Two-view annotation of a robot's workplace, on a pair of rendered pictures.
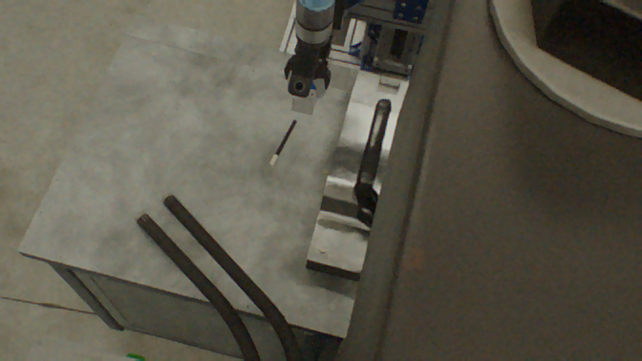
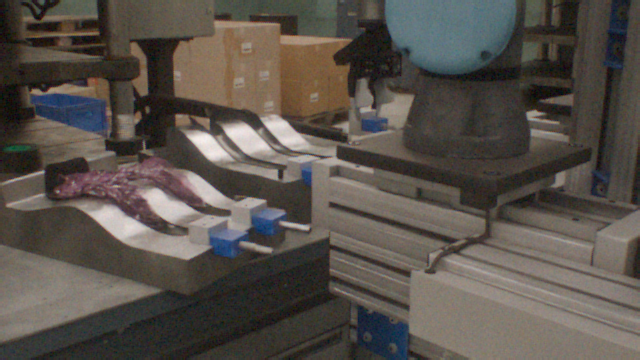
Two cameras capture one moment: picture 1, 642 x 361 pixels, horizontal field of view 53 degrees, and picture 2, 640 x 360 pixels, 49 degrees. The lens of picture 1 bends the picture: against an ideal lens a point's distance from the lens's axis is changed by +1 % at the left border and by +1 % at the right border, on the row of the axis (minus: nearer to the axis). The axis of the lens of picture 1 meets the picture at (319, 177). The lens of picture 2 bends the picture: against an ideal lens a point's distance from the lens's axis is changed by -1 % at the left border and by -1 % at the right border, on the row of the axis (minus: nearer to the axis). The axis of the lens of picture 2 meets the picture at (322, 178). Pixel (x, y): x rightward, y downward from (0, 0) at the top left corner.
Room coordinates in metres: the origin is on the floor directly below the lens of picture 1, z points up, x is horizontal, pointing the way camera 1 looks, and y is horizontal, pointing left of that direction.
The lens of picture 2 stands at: (1.74, -1.20, 1.22)
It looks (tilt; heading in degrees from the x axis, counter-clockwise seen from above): 15 degrees down; 129
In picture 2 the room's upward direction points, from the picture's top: 1 degrees clockwise
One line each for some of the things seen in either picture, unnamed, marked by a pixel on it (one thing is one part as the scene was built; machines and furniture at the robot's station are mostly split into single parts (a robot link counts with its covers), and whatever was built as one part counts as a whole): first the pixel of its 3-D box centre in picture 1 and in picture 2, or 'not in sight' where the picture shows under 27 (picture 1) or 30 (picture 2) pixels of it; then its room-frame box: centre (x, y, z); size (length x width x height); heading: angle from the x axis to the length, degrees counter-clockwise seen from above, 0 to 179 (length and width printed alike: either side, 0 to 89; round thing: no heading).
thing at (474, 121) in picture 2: not in sight; (467, 104); (1.34, -0.44, 1.09); 0.15 x 0.15 x 0.10
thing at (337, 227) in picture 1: (387, 174); (252, 158); (0.70, -0.16, 0.87); 0.50 x 0.26 x 0.14; 173
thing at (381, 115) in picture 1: (396, 159); (253, 137); (0.72, -0.17, 0.92); 0.35 x 0.16 x 0.09; 173
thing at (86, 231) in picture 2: not in sight; (120, 207); (0.74, -0.52, 0.86); 0.50 x 0.26 x 0.11; 10
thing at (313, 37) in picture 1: (311, 24); (375, 11); (0.86, 0.06, 1.17); 0.08 x 0.08 x 0.05
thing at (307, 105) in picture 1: (310, 84); (378, 125); (0.88, 0.05, 0.93); 0.13 x 0.05 x 0.05; 173
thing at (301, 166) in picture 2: not in sight; (321, 177); (0.96, -0.25, 0.89); 0.13 x 0.05 x 0.05; 173
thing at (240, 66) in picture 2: not in sight; (200, 80); (-2.61, 2.62, 0.47); 1.22 x 0.80 x 0.94; 2
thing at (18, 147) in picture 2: not in sight; (18, 157); (0.56, -0.60, 0.93); 0.08 x 0.08 x 0.04
